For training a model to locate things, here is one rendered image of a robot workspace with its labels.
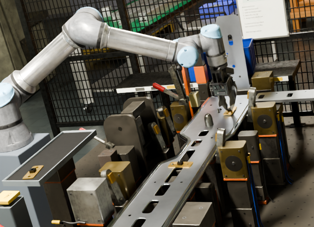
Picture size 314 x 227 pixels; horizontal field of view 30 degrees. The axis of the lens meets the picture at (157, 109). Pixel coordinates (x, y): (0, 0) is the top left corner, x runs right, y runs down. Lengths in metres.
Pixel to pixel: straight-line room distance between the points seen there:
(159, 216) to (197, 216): 0.15
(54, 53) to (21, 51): 4.69
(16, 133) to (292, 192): 1.08
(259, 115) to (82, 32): 0.74
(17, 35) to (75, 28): 4.82
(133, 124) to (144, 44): 0.29
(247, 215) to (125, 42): 0.74
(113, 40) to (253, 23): 0.94
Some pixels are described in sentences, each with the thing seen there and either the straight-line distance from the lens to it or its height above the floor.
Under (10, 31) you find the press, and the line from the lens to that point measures 6.88.
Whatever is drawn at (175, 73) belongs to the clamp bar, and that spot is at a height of 1.18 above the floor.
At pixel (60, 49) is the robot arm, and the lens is 2.27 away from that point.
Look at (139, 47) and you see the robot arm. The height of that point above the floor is 1.38.
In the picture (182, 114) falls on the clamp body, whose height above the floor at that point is 1.01.
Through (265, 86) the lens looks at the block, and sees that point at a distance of 2.58.
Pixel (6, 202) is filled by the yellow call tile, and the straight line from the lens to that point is 1.73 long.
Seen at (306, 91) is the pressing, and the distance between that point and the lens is 2.50.
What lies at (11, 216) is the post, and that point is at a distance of 1.74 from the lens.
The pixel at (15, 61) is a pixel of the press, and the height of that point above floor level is 0.49.
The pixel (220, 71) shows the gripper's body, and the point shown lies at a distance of 2.26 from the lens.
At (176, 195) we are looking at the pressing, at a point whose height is 1.00.
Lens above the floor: 1.85
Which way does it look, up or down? 19 degrees down
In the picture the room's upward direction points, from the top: 12 degrees counter-clockwise
